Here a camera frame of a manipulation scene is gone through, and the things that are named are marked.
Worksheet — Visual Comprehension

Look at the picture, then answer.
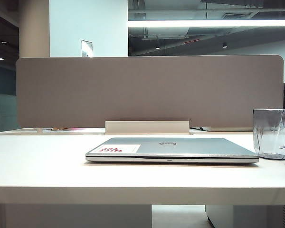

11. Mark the grey transparent faceted water cup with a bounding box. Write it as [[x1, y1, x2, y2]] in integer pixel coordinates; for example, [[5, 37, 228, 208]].
[[252, 108, 285, 160]]

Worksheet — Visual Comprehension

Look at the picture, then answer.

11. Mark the silver Dell laptop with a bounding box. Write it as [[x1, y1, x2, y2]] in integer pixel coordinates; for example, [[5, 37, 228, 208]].
[[85, 137, 260, 165]]

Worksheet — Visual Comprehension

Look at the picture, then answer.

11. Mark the long white ceiling light strip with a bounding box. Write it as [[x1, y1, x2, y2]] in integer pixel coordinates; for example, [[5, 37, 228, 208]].
[[127, 19, 285, 28]]

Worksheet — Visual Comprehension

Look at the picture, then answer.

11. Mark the beige fabric desk partition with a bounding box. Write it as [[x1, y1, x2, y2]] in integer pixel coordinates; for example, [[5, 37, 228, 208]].
[[15, 54, 285, 130]]

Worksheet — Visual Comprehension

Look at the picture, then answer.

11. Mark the white red Nice Try sticker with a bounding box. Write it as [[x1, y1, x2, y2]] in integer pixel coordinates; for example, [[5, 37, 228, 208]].
[[96, 144, 141, 154]]

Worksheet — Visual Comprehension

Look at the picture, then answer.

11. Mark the pink orange flat item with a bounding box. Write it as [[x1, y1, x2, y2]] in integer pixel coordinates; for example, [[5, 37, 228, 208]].
[[41, 127, 86, 132]]

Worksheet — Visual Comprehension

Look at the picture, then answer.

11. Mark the beige desk support panel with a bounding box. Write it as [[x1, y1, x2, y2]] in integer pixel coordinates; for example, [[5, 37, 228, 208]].
[[0, 204, 153, 228]]

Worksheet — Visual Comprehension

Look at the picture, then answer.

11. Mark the dark glass door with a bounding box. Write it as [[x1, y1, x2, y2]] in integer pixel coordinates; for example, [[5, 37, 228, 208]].
[[0, 10, 20, 133]]

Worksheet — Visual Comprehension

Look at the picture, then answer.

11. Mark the white cable tray flap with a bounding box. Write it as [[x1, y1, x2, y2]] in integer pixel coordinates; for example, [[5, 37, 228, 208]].
[[104, 120, 190, 134]]

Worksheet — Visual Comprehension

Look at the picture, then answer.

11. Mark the small framed wall sign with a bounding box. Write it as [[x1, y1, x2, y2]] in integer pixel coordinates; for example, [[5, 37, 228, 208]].
[[81, 39, 94, 58]]

